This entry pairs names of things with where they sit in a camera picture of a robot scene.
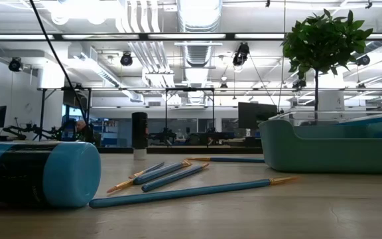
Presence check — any blue paint bottle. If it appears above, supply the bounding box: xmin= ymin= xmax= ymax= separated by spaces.
xmin=0 ymin=141 xmax=102 ymax=209

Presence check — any large black monitor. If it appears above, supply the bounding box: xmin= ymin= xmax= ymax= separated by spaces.
xmin=237 ymin=102 xmax=278 ymax=131

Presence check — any green artificial plant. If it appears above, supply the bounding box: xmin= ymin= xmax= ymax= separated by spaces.
xmin=281 ymin=8 xmax=374 ymax=121

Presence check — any black paint bottle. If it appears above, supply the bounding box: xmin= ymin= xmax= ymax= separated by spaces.
xmin=131 ymin=112 xmax=149 ymax=161

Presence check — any black background table frame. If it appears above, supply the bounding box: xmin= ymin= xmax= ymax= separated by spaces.
xmin=38 ymin=86 xmax=92 ymax=144

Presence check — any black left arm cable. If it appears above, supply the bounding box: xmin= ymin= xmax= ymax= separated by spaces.
xmin=29 ymin=0 xmax=91 ymax=133

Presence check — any teal plastic bin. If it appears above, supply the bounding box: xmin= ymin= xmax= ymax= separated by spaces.
xmin=258 ymin=116 xmax=382 ymax=176

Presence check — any person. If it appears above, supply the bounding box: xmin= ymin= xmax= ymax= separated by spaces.
xmin=74 ymin=119 xmax=95 ymax=143

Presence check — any silver ventilation duct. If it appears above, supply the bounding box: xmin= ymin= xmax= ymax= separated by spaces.
xmin=176 ymin=0 xmax=223 ymax=104

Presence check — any blue flat tray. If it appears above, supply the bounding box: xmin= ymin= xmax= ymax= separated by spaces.
xmin=335 ymin=114 xmax=382 ymax=139

